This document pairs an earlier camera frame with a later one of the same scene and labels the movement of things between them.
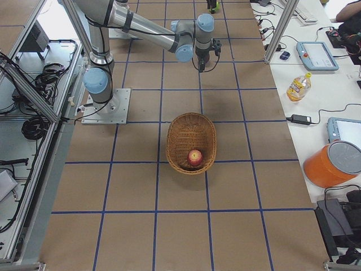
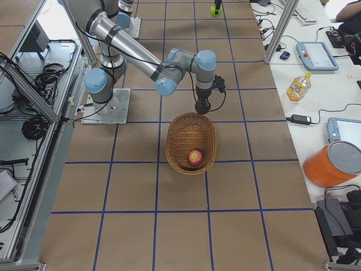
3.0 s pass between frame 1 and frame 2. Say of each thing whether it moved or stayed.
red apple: stayed
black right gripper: moved
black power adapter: stayed
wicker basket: stayed
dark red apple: moved
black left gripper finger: moved
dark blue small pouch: stayed
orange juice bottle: stayed
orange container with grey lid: stayed
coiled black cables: stayed
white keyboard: stayed
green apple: moved
